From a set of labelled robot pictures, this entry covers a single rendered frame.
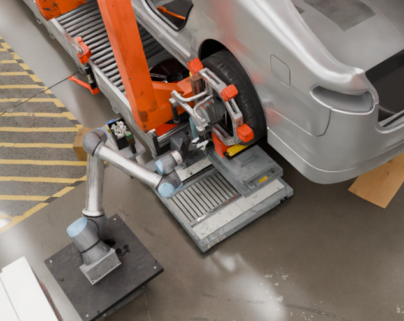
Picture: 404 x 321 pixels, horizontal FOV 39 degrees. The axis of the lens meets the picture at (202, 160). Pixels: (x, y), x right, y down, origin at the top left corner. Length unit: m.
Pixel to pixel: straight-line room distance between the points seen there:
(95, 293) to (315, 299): 1.45
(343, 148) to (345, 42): 1.13
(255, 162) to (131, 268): 1.25
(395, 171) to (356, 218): 0.54
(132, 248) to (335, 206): 1.54
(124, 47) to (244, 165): 1.29
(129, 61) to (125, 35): 0.20
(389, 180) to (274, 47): 1.81
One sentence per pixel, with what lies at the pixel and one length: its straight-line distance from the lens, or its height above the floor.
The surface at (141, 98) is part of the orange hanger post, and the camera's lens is 4.05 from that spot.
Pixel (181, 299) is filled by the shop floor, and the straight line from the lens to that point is 4.00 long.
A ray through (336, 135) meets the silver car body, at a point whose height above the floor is 1.24.
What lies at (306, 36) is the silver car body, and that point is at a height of 1.69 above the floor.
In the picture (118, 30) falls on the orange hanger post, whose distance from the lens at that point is 3.68.
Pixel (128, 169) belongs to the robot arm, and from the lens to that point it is 3.52.
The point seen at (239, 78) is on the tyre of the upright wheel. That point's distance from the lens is 3.61.
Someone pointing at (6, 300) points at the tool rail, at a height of 2.82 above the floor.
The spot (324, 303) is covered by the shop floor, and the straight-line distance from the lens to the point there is 3.93.
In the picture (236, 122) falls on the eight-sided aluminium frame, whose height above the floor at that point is 0.93.
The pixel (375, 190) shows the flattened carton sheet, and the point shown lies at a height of 0.01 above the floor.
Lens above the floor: 3.51
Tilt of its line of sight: 48 degrees down
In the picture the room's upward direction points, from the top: 11 degrees counter-clockwise
